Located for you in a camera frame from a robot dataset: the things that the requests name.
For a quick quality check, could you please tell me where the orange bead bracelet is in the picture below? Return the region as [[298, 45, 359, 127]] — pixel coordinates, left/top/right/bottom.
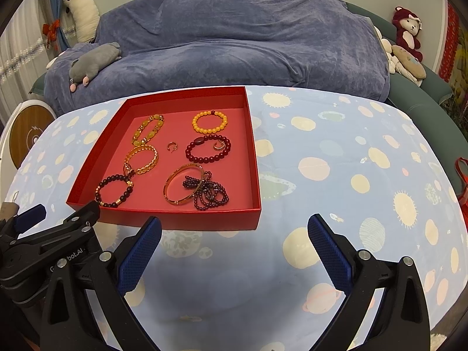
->
[[192, 110, 228, 135]]

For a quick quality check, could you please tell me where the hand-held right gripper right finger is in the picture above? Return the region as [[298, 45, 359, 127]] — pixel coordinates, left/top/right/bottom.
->
[[307, 214, 431, 351]]

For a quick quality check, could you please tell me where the smooth gold bangle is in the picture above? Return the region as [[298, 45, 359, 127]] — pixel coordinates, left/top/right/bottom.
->
[[163, 163, 205, 206]]

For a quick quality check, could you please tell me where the dark red bead bracelet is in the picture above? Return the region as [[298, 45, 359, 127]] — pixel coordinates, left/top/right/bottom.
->
[[185, 135, 232, 164]]

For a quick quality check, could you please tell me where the black and gold bead bracelet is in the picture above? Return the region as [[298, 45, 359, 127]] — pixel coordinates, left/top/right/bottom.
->
[[95, 175, 135, 209]]

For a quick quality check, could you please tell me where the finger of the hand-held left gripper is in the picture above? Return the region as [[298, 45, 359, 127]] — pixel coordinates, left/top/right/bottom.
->
[[7, 205, 47, 236], [56, 200, 101, 242]]

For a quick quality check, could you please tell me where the red cardboard box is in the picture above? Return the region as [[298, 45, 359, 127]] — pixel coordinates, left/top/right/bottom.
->
[[66, 86, 262, 232]]

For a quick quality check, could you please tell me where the grey plush toy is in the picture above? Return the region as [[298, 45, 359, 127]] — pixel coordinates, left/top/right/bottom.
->
[[69, 42, 122, 92]]

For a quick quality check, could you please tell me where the small white plush toy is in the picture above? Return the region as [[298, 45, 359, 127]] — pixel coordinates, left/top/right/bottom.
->
[[375, 25, 399, 75]]

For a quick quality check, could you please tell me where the red wall banner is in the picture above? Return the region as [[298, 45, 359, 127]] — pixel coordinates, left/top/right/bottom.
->
[[439, 2, 459, 81]]

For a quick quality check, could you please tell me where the red bag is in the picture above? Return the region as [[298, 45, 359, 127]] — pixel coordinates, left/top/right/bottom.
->
[[454, 157, 468, 213]]

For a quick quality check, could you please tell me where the cookie plush pillow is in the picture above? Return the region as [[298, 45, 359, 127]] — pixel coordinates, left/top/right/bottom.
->
[[390, 44, 426, 81]]

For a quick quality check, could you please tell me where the dark purple bead necklace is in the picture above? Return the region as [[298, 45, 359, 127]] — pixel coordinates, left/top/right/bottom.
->
[[182, 170, 231, 211]]

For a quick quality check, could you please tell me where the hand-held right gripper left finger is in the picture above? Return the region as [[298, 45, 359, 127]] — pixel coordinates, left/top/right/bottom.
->
[[39, 216, 162, 351]]

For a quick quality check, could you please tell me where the red monkey plush toy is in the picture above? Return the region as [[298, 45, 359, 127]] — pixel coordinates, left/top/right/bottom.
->
[[392, 6, 424, 63]]

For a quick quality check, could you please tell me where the textured gold cuff bracelet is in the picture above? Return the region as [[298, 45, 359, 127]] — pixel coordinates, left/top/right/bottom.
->
[[123, 145, 159, 176]]

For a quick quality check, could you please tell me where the planet print tablecloth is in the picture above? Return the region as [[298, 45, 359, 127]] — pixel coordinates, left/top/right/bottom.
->
[[0, 85, 465, 351]]

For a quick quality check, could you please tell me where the blue covered sofa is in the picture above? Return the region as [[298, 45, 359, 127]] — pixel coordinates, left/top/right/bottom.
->
[[44, 0, 390, 116]]

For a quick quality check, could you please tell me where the brown paper bag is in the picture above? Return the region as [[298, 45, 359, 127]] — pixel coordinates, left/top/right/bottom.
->
[[0, 192, 19, 223]]

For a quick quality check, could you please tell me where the white curtain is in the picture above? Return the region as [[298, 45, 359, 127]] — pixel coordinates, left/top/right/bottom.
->
[[0, 4, 52, 92]]

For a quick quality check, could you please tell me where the yellow amber bead bracelet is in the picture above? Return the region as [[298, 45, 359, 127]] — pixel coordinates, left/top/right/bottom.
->
[[132, 114, 165, 147]]

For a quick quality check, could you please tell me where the red bow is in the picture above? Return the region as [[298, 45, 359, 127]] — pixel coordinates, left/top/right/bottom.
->
[[42, 20, 61, 50]]

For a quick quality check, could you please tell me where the long white plush toy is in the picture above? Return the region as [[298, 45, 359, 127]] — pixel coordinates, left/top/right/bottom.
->
[[62, 0, 101, 42]]

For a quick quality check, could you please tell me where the round wooden white appliance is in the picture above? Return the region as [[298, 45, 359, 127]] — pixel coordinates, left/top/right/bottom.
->
[[0, 99, 57, 180]]

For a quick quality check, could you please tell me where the green sofa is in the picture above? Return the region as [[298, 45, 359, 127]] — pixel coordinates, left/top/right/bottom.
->
[[345, 2, 468, 136]]

